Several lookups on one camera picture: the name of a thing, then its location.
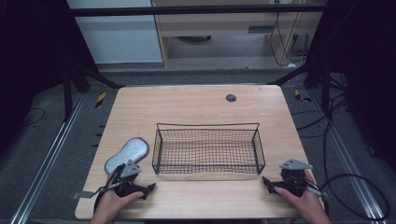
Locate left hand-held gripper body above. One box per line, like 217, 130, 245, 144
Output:
72, 159, 148, 199

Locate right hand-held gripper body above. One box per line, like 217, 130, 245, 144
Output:
275, 158, 330, 200

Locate black wire basket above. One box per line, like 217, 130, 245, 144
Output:
151, 122, 267, 175

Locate person's right hand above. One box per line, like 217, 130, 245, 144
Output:
273, 170, 332, 224

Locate person's left hand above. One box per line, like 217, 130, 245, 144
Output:
90, 174, 145, 224

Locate yellow black striped tape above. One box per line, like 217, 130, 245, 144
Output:
293, 89, 313, 105
94, 91, 107, 109

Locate black curtain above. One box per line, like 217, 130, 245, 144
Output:
306, 0, 396, 175
0, 0, 100, 153

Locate white cabinet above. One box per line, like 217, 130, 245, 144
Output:
65, 0, 164, 64

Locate light wooden desk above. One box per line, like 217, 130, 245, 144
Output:
150, 0, 327, 69

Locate aluminium floor rail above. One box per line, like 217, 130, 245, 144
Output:
8, 92, 86, 224
311, 90, 389, 224

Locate thick black looped cable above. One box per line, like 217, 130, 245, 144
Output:
319, 173, 391, 222

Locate black metal frame stand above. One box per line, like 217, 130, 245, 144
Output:
61, 59, 125, 123
267, 57, 332, 114

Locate thin black floor cable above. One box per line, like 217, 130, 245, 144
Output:
21, 107, 47, 127

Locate black hanging cables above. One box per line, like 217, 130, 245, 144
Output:
268, 11, 311, 67

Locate black horizontal frame bar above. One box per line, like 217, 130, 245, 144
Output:
66, 4, 327, 18

